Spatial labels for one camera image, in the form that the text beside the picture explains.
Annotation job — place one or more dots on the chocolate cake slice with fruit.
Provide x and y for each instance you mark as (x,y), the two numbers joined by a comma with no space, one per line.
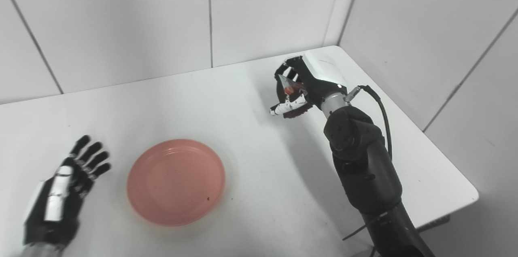
(292,89)

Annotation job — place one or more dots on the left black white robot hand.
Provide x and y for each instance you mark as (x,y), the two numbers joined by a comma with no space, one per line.
(48,216)

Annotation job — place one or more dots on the pink round plate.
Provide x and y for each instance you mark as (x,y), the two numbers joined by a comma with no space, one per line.
(176,182)

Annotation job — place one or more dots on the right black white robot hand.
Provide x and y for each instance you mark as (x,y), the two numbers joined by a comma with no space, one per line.
(319,79)

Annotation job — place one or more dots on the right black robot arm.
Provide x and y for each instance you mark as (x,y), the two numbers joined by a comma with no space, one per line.
(364,168)

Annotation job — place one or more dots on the black table frame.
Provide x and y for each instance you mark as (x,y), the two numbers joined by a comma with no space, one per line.
(435,223)

